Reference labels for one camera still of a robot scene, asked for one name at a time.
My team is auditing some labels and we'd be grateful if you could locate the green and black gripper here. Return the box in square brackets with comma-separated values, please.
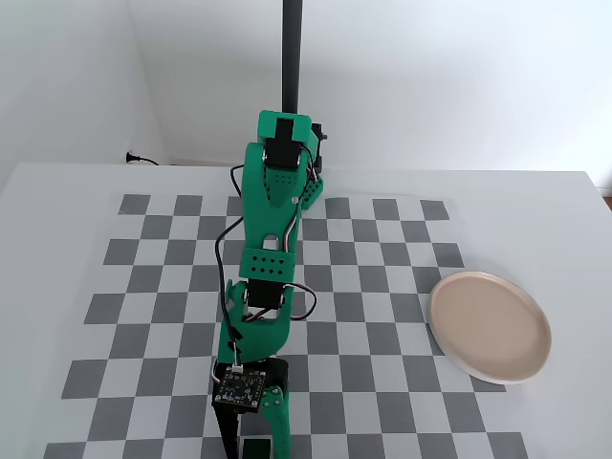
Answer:
[212, 356, 294, 459]

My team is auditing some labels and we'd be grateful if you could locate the dark green dice cube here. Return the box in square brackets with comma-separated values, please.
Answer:
[240, 436, 273, 459]

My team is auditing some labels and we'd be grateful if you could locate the beige round plate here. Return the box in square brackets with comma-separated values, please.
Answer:
[428, 270, 554, 385]

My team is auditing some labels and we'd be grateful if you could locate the grey white checkerboard mat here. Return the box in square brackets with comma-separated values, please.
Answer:
[45, 193, 530, 459]

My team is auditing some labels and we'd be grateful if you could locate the black vertical pole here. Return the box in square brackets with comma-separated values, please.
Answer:
[280, 0, 306, 116]

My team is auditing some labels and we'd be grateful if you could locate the camera circuit board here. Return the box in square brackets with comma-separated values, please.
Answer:
[212, 364, 269, 408]

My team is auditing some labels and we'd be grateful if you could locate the thin black cable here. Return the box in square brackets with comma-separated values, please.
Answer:
[213, 164, 248, 358]

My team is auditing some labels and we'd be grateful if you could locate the multicolour servo cable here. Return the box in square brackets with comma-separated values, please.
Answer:
[285, 283, 318, 322]
[281, 147, 317, 252]

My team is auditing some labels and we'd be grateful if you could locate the black wall plug cable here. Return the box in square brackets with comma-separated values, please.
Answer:
[124, 150, 173, 167]

